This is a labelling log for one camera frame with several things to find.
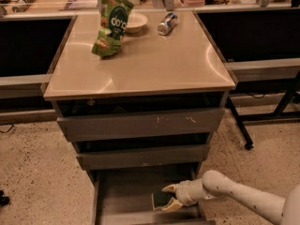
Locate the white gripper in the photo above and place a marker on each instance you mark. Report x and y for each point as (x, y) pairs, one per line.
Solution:
(185, 193)

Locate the green and yellow sponge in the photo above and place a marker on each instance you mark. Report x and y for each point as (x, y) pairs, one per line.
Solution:
(160, 199)

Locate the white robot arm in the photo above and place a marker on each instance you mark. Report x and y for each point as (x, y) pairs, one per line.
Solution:
(213, 185)

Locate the middle grey drawer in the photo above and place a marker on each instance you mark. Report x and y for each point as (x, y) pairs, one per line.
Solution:
(119, 159)

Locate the open bottom grey drawer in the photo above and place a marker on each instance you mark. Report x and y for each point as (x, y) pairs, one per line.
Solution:
(123, 197)

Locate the top grey drawer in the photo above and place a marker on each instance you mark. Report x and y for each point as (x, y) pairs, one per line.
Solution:
(139, 124)

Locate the grey drawer cabinet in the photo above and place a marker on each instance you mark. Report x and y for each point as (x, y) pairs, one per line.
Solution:
(151, 73)

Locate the black object on floor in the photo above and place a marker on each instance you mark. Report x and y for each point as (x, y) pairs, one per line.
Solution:
(4, 200)

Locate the silver soda can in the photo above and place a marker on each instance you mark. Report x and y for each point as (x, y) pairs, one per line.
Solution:
(167, 24)

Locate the white bowl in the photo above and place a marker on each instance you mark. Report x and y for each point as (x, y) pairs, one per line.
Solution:
(136, 22)

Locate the green snack bag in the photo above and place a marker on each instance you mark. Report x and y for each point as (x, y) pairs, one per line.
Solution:
(113, 25)

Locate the black metal table frame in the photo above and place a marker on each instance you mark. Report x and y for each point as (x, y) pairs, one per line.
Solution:
(291, 93)

